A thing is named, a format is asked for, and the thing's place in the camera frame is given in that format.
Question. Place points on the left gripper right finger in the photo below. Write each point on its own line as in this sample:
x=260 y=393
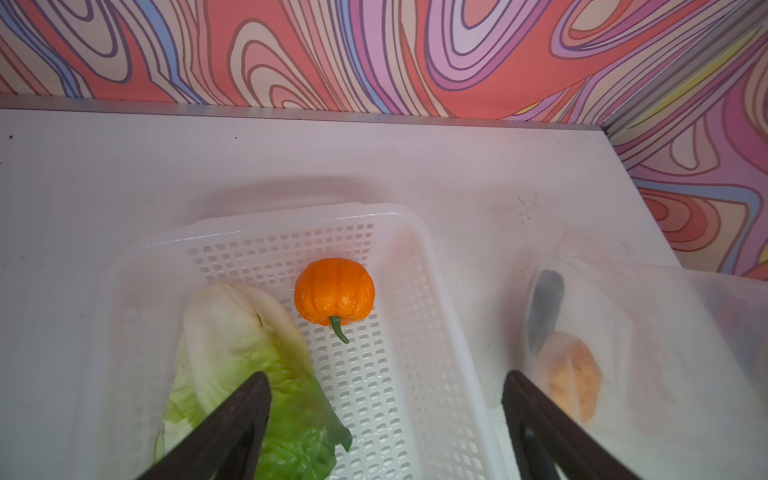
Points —
x=547 y=444

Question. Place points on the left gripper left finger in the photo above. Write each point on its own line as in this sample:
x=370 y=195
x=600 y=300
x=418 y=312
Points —
x=227 y=444

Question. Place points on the tan toy potato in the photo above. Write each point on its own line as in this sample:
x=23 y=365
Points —
x=567 y=372

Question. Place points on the dark toy eggplant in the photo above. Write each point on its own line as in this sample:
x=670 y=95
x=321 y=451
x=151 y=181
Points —
x=544 y=309

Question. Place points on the clear zip top bag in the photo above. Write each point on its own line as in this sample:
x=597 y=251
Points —
x=683 y=355

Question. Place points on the white plastic perforated basket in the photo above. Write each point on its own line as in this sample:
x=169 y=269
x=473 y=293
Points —
x=404 y=385

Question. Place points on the orange toy pumpkin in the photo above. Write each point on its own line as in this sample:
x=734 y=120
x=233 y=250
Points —
x=334 y=292

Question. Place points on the green toy lettuce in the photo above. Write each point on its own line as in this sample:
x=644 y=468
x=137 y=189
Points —
x=239 y=350

